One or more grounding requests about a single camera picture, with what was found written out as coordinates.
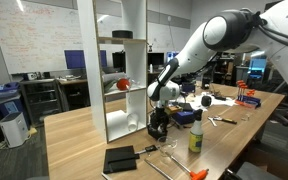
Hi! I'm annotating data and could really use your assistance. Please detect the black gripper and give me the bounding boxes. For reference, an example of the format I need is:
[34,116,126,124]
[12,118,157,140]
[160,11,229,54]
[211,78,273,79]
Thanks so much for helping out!
[149,106,170,135]

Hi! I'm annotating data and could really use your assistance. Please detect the black tape dispenser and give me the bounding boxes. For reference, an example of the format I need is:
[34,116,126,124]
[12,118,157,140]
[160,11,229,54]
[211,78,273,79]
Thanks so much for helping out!
[146,124,169,141]

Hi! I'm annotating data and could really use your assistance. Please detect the green object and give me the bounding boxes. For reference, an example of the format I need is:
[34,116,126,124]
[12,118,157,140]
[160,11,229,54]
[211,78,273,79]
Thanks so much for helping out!
[103,79,119,94]

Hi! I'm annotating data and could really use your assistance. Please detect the clear glass beaker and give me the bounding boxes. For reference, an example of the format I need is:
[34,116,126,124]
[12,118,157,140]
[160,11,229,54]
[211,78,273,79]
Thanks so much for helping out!
[156,135,178,158]

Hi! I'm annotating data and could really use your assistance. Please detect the black digital caliper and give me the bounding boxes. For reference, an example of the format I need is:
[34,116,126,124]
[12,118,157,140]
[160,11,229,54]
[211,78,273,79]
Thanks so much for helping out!
[134,144,161,156]

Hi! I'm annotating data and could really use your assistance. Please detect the clear plastic cup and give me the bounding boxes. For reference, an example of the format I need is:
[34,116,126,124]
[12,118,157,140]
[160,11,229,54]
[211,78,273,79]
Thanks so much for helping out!
[126,112,140,132]

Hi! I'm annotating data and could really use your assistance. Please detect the flat black box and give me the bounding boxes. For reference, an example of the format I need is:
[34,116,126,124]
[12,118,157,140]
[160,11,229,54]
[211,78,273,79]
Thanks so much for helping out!
[177,102,194,112]

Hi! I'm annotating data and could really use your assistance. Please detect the spray bottle with yellow label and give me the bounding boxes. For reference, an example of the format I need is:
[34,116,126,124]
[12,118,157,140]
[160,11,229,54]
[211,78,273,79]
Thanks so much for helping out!
[188,108,205,154]

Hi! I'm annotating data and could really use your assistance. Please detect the thin metal rod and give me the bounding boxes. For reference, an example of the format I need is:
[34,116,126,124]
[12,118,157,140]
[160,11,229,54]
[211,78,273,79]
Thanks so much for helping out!
[143,158,174,180]

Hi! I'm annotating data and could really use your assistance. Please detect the white paper roll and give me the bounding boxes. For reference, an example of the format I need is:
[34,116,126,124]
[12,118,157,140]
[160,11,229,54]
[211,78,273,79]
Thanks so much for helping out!
[105,109,129,133]

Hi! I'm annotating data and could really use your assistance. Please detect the white paper sheets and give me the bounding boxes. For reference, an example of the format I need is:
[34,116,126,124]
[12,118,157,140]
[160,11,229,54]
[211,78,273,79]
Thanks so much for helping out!
[178,93,239,112]

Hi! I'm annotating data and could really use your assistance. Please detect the black flat notebook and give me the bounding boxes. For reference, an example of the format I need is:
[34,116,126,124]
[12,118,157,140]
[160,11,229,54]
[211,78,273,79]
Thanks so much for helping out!
[102,145,141,175]

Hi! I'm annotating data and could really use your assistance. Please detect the dark blue storage box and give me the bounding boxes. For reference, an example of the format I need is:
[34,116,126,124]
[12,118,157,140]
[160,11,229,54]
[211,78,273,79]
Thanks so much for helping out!
[181,82,197,94]

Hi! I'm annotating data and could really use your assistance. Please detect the silver wrench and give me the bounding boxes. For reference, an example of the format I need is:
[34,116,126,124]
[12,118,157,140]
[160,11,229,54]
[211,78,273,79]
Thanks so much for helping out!
[207,116,218,128]

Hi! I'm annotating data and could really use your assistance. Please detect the red ball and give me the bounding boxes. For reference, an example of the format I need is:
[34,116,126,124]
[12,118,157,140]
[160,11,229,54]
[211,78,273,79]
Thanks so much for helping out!
[116,77,131,92]

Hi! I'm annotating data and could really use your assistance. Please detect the dark computer monitor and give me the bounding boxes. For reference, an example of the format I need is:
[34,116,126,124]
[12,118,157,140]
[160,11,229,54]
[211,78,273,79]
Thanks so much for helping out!
[147,52,165,68]
[112,51,127,73]

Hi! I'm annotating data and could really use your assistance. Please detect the lit computer monitor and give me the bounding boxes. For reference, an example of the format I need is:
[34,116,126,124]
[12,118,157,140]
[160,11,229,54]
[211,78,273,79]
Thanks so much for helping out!
[166,51,180,64]

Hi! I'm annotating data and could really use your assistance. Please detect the white wooden shelf unit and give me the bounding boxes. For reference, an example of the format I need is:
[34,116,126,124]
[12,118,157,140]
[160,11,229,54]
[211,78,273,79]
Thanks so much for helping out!
[76,0,149,144]

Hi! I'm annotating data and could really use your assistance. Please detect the brown wooden desk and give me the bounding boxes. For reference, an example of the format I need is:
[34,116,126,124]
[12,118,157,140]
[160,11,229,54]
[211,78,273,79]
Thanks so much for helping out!
[56,77,91,111]

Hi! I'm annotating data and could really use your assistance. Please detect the blue stand with orange tools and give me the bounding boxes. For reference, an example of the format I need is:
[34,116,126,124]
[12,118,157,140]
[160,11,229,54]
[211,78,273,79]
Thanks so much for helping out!
[234,79,262,109]

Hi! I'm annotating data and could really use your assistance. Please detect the black round disc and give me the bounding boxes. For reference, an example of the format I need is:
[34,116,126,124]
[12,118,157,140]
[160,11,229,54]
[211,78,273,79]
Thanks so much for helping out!
[111,29,134,39]

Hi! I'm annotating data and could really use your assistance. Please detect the grey chair seat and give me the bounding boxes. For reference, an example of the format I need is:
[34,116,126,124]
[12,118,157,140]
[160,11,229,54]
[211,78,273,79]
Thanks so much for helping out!
[223,161,282,180]

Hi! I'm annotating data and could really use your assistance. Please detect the blue screen monitor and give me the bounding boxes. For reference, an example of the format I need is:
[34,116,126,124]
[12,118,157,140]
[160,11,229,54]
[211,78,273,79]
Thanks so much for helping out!
[64,49,108,70]

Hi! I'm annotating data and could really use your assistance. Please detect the black metal cart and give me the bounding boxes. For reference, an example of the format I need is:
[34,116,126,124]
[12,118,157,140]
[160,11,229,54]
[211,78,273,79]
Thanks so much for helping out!
[19,78,64,126]

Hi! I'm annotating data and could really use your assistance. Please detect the white air purifier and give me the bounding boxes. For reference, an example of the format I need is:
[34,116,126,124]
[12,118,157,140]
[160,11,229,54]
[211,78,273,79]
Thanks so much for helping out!
[0,111,30,149]

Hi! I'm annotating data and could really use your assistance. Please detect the blue recycling bin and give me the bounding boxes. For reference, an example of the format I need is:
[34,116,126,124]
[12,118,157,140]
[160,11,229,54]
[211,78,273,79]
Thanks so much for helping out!
[0,82,28,128]

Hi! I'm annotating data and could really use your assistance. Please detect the orange handled T hex key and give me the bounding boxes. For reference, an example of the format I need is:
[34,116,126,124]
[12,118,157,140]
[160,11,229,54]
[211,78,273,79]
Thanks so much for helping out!
[165,152,210,180]

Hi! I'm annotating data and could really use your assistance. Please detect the large wall whiteboard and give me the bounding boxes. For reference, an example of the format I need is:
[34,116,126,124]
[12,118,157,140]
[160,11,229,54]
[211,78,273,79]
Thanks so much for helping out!
[0,0,192,75]

